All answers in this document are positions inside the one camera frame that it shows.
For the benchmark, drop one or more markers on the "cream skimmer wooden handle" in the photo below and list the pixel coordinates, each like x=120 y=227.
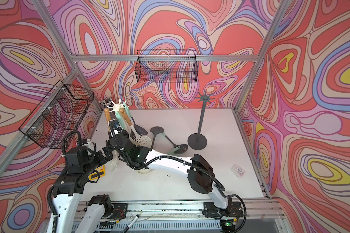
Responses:
x=144 y=141

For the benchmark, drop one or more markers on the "dark grey utensil rack stand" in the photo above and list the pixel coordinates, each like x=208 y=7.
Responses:
x=198 y=141

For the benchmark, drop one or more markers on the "black marker pen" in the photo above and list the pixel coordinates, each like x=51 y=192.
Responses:
x=133 y=221

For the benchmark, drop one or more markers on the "black wire basket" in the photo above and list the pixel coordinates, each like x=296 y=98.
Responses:
x=65 y=107
x=166 y=66

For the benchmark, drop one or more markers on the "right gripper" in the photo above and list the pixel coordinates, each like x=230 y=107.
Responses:
x=110 y=142

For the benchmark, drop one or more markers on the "grey slotted spoon mint handle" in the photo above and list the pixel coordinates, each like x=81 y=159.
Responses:
x=156 y=131

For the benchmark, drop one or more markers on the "cream slotted spoon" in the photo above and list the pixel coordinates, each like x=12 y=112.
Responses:
x=109 y=131

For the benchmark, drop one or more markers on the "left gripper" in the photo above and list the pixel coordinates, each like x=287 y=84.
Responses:
x=101 y=158

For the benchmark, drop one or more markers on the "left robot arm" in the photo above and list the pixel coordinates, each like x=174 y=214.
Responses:
x=81 y=160

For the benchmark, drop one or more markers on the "black wire basket back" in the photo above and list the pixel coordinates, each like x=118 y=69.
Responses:
x=166 y=66

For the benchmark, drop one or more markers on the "cream utensil rack stand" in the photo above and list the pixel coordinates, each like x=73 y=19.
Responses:
x=118 y=106

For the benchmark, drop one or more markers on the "pen holder cup with pens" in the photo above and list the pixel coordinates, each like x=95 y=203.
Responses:
x=107 y=105

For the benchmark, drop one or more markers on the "black wire basket left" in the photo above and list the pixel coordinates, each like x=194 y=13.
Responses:
x=65 y=107

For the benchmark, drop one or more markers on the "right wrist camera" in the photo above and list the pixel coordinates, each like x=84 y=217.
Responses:
x=114 y=126

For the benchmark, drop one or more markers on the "cream skimmer mint handle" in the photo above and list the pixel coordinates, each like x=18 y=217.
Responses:
x=124 y=126

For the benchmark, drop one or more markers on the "small clear plastic box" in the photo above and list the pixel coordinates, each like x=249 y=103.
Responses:
x=238 y=170

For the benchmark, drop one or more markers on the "cream skimmer on table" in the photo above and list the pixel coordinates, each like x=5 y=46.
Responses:
x=144 y=170

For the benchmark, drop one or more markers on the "yellow calculator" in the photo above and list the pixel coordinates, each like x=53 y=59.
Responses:
x=99 y=173

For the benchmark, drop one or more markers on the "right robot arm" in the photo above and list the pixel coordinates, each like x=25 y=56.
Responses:
x=196 y=169

